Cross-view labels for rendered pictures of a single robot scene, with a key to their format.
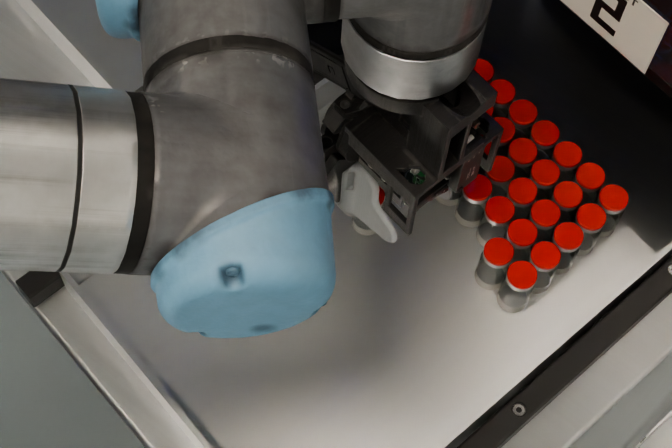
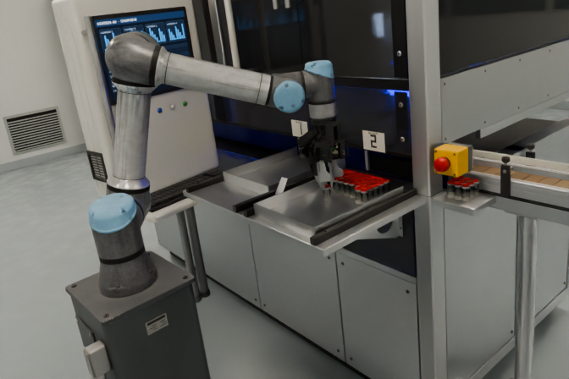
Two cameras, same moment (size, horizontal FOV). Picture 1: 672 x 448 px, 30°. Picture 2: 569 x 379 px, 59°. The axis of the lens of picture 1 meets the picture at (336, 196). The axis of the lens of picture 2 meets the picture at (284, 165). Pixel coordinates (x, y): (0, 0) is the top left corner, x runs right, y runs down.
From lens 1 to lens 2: 1.03 m
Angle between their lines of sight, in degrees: 46
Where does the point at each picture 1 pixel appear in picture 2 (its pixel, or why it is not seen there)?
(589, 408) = (387, 215)
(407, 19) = (317, 91)
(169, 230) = (276, 85)
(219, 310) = (284, 96)
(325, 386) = (319, 218)
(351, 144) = (316, 146)
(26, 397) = not seen: outside the picture
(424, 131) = (328, 129)
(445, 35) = (326, 96)
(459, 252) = (351, 200)
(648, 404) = (429, 288)
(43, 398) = not seen: outside the picture
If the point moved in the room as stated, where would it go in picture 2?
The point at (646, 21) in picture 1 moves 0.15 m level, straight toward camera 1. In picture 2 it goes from (380, 136) to (363, 151)
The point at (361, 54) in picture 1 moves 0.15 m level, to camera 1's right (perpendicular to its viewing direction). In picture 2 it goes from (312, 109) to (368, 104)
